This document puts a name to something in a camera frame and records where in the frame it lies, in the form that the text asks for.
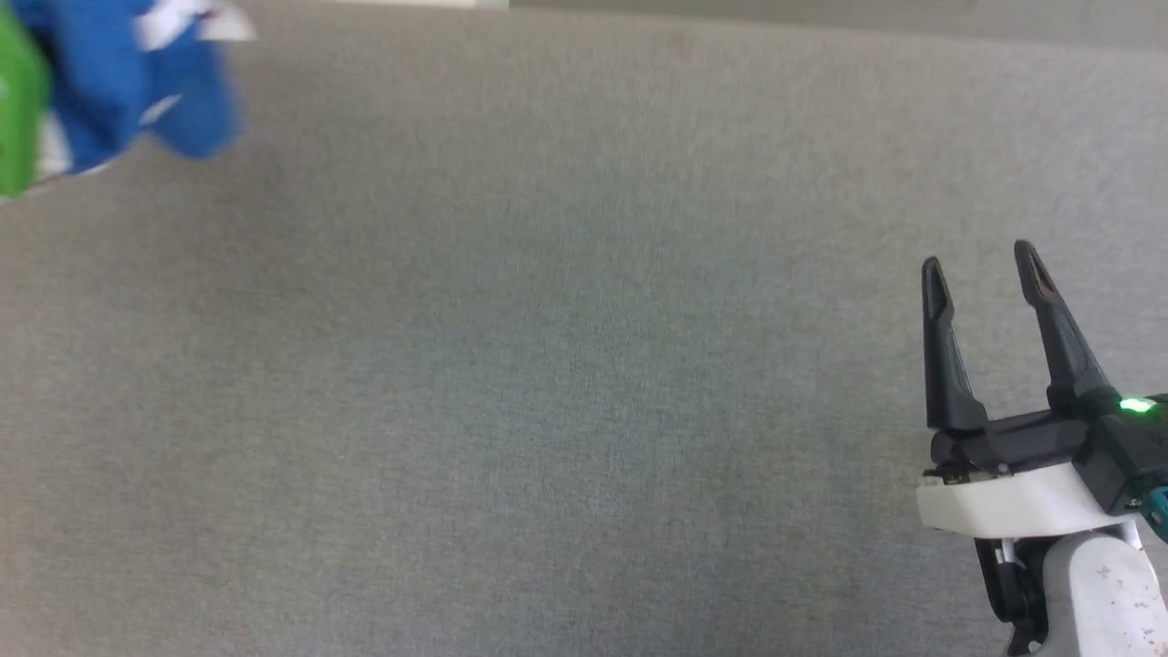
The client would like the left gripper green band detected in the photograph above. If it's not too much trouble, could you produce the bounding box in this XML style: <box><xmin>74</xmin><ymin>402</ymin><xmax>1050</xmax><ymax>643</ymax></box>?
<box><xmin>0</xmin><ymin>9</ymin><xmax>52</xmax><ymax>200</ymax></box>

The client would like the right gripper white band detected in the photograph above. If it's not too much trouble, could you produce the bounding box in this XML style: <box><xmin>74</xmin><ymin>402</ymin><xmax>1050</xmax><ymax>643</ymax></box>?
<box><xmin>916</xmin><ymin>239</ymin><xmax>1143</xmax><ymax>541</ymax></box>

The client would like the blue basketball jersey number 23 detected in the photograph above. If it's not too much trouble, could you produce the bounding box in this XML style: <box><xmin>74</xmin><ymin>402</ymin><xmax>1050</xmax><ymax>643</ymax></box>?
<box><xmin>0</xmin><ymin>0</ymin><xmax>257</xmax><ymax>179</ymax></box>

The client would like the grey fabric sofa cushion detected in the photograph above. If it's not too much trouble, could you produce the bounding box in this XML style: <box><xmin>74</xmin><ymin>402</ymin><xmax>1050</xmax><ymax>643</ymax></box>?
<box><xmin>0</xmin><ymin>0</ymin><xmax>1168</xmax><ymax>657</ymax></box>

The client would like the right cable with teal connector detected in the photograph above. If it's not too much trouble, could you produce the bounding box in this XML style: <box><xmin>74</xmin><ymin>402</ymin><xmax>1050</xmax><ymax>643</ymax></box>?
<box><xmin>1131</xmin><ymin>486</ymin><xmax>1168</xmax><ymax>532</ymax></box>

